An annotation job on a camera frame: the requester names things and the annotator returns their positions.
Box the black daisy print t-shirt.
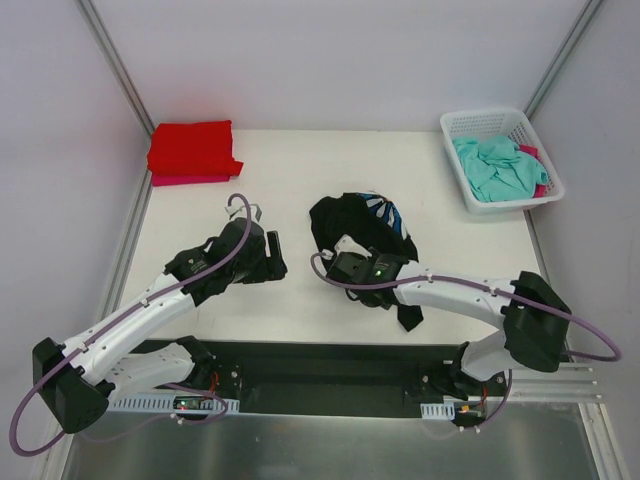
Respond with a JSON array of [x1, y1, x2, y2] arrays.
[[308, 190, 425, 333]]

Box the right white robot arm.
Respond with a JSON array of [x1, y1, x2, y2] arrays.
[[324, 252, 570, 399]]

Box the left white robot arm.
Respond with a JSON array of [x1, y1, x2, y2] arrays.
[[32, 218, 287, 434]]

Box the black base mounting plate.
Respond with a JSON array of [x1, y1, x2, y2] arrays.
[[119, 338, 516, 416]]

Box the folded pink t-shirt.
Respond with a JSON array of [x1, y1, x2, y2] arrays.
[[151, 173, 231, 187]]

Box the folded red t-shirt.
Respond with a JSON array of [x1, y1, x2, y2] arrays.
[[147, 120, 244, 177]]

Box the crumpled teal t-shirt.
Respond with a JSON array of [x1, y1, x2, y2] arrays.
[[452, 135, 550, 203]]

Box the white plastic basket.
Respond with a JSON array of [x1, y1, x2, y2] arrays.
[[440, 108, 565, 215]]

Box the crumpled pink t-shirt in basket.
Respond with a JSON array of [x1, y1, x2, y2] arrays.
[[519, 144, 549, 198]]

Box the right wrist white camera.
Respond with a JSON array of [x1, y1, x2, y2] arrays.
[[334, 234, 372, 258]]

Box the left white cable duct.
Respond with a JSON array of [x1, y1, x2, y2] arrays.
[[108, 393, 240, 415]]

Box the white cable duct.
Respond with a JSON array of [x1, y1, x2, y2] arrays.
[[420, 402, 455, 421], [108, 393, 240, 415]]

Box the right white cable duct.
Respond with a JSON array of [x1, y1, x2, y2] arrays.
[[420, 402, 455, 421]]

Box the aluminium front rail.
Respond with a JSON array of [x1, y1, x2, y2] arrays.
[[510, 363, 604, 403]]

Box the left aluminium frame post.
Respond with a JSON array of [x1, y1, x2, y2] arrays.
[[75, 0, 155, 137]]

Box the aluminium frame post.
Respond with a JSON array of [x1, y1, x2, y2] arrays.
[[524, 0, 607, 119], [75, 0, 155, 137]]

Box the right aluminium frame post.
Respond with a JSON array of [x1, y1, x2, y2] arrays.
[[524, 0, 607, 119]]

